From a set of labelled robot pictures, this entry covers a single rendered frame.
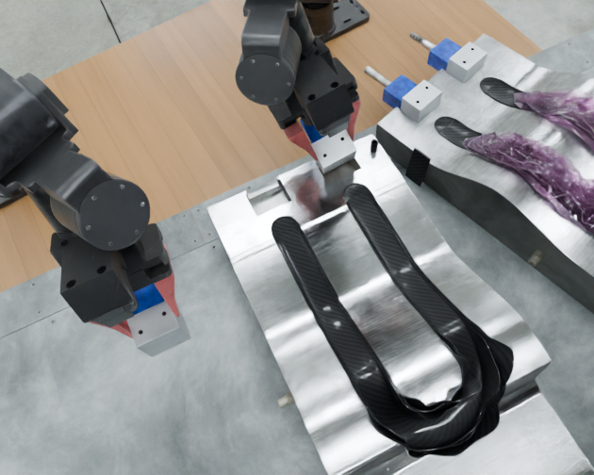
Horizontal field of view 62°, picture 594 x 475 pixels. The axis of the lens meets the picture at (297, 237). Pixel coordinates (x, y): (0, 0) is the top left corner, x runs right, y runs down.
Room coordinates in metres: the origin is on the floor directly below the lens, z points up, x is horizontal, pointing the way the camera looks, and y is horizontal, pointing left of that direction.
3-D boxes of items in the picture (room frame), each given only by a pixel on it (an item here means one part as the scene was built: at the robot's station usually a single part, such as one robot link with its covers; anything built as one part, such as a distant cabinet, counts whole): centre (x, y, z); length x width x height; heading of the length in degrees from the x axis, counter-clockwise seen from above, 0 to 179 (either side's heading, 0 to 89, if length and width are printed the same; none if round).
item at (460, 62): (0.59, -0.28, 0.86); 0.13 x 0.05 x 0.05; 34
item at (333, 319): (0.17, -0.09, 0.92); 0.35 x 0.16 x 0.09; 17
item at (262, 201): (0.35, 0.03, 0.87); 0.05 x 0.05 x 0.04; 17
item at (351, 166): (0.39, -0.07, 0.87); 0.05 x 0.05 x 0.04; 17
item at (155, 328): (0.22, 0.18, 0.93); 0.13 x 0.05 x 0.05; 17
